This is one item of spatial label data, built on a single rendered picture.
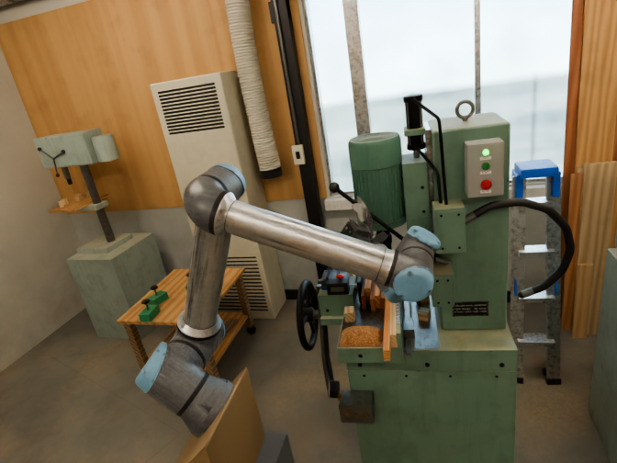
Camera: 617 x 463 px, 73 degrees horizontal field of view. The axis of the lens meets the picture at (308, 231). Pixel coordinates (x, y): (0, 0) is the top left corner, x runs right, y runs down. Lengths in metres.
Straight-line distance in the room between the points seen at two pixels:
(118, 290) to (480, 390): 2.58
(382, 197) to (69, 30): 2.89
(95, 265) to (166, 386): 2.13
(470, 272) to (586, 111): 1.47
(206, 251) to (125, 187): 2.57
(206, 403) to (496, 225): 1.06
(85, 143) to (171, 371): 2.15
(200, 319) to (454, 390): 0.92
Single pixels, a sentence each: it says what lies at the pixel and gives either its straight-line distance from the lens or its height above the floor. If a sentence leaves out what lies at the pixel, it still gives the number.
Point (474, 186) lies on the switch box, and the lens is 1.33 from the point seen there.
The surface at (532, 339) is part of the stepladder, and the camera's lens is 2.53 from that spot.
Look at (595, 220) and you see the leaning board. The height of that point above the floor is 0.72.
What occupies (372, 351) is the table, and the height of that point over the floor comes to 0.89.
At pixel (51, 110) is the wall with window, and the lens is 4.04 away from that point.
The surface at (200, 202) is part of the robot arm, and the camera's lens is 1.05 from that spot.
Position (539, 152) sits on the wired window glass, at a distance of 2.98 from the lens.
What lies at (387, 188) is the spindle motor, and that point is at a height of 1.34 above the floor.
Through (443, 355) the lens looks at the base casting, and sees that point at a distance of 1.56.
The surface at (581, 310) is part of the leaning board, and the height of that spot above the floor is 0.20.
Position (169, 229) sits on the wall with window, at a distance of 3.71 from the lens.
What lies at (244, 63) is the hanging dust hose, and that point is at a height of 1.82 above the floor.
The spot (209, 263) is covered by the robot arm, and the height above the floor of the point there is 1.26.
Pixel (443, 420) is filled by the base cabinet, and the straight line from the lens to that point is 1.76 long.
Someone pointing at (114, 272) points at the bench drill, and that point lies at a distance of 3.35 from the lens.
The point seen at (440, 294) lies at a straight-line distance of 1.44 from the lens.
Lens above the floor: 1.77
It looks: 22 degrees down
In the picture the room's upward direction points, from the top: 10 degrees counter-clockwise
